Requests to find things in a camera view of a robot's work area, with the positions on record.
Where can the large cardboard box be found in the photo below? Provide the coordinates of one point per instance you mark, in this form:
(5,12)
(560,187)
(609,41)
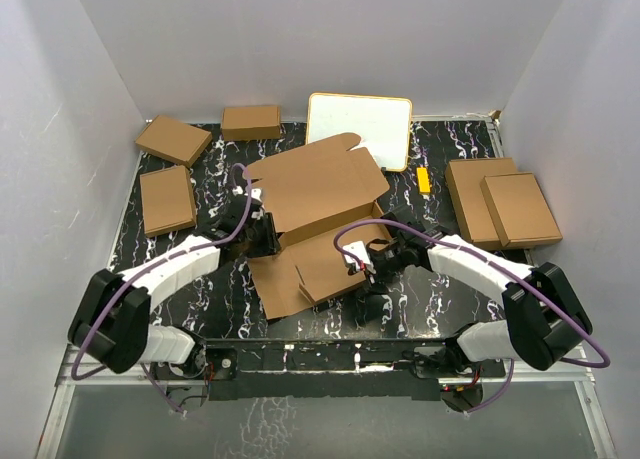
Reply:
(313,192)
(463,179)

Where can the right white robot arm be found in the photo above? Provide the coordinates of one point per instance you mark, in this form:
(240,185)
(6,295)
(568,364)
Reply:
(544,319)

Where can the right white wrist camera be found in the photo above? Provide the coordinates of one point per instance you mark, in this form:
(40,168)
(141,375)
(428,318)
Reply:
(357,258)

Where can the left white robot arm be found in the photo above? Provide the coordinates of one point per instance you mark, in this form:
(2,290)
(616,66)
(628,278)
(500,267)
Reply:
(112,323)

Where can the folded cardboard box back centre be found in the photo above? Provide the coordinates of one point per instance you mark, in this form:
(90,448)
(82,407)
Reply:
(251,123)

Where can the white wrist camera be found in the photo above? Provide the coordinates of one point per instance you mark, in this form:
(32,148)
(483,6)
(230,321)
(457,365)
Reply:
(357,258)
(256,209)

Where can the black base bar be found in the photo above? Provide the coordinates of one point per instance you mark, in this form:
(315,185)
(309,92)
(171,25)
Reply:
(341,368)

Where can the white board with yellow frame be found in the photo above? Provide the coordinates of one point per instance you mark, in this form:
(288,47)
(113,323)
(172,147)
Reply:
(382,123)

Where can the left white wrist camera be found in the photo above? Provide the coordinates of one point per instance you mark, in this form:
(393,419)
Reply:
(256,209)

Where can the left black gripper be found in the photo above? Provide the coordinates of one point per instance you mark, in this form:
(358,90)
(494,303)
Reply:
(267,234)

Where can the folded cardboard box back left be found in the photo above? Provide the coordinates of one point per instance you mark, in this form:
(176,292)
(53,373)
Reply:
(174,141)

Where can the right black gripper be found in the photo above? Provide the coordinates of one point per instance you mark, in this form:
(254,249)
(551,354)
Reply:
(379,258)

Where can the small folded cardboard box right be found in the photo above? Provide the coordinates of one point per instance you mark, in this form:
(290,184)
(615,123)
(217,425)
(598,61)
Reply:
(519,211)

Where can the yellow block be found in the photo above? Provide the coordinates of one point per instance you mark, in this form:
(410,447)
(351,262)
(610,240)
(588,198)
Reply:
(423,180)

